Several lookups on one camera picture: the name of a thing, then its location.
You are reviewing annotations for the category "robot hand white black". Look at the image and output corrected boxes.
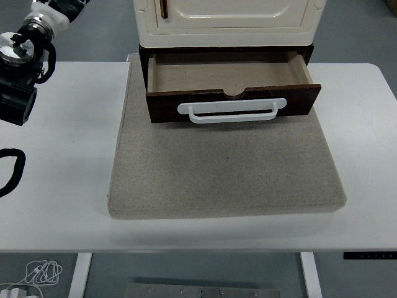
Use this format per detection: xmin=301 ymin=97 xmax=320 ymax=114
xmin=29 ymin=0 xmax=91 ymax=32

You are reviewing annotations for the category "dark wooden drawer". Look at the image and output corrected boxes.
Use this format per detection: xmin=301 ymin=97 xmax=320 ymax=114
xmin=145 ymin=51 xmax=322 ymax=124

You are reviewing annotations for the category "white drawer handle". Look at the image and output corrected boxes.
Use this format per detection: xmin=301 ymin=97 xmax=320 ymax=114
xmin=177 ymin=97 xmax=288 ymax=124

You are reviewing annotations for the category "cream cabinet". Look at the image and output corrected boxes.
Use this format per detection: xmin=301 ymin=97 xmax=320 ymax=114
xmin=133 ymin=0 xmax=326 ymax=48

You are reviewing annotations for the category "beige grey mat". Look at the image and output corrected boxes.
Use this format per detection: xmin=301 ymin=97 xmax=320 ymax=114
xmin=107 ymin=54 xmax=347 ymax=220

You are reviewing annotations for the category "white table leg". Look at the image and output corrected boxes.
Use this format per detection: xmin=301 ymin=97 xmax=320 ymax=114
xmin=68 ymin=253 xmax=93 ymax=298
xmin=300 ymin=251 xmax=323 ymax=298

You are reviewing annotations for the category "white charger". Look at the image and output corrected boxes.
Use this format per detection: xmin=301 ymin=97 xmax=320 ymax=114
xmin=0 ymin=287 xmax=43 ymax=298

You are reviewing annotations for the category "black table control panel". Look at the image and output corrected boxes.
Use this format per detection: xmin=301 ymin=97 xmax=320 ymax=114
xmin=342 ymin=251 xmax=397 ymax=260

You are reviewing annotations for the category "white cable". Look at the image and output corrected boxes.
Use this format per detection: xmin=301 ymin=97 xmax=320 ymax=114
xmin=0 ymin=260 xmax=63 ymax=292

